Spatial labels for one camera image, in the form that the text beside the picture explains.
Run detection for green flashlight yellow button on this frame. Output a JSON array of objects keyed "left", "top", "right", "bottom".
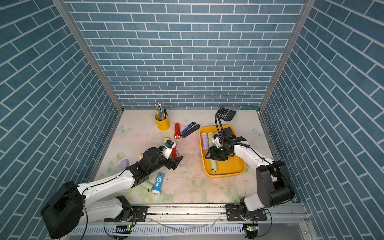
[{"left": 208, "top": 133, "right": 215, "bottom": 148}]

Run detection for blue white flashlight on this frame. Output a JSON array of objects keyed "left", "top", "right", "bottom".
[{"left": 151, "top": 173, "right": 165, "bottom": 196}]

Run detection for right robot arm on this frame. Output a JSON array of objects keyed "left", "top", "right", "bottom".
[{"left": 206, "top": 141, "right": 295, "bottom": 220}]

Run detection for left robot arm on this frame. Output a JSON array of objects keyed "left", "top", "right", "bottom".
[{"left": 41, "top": 146, "right": 183, "bottom": 239}]

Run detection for red flashlight white rim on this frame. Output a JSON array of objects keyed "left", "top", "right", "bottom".
[{"left": 172, "top": 148, "right": 178, "bottom": 160}]

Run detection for yellow plastic tray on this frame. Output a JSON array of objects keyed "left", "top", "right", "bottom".
[{"left": 200, "top": 137, "right": 247, "bottom": 178}]

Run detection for green flashlight upright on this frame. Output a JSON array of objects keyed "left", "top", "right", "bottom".
[{"left": 163, "top": 138, "right": 170, "bottom": 145}]

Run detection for small red flashlight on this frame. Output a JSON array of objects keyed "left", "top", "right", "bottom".
[{"left": 174, "top": 123, "right": 181, "bottom": 139}]

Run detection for black calculator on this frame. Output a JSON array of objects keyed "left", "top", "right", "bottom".
[{"left": 215, "top": 108, "right": 237, "bottom": 122}]

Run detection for yellow pen cup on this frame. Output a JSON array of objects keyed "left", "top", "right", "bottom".
[{"left": 155, "top": 114, "right": 171, "bottom": 131}]

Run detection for blue black stapler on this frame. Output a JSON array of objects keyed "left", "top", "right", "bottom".
[{"left": 181, "top": 122, "right": 200, "bottom": 139}]

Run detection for pens in cup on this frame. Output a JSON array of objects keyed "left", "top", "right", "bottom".
[{"left": 155, "top": 103, "right": 168, "bottom": 121}]

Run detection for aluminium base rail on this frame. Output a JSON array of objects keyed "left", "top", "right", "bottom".
[{"left": 61, "top": 203, "right": 317, "bottom": 240}]

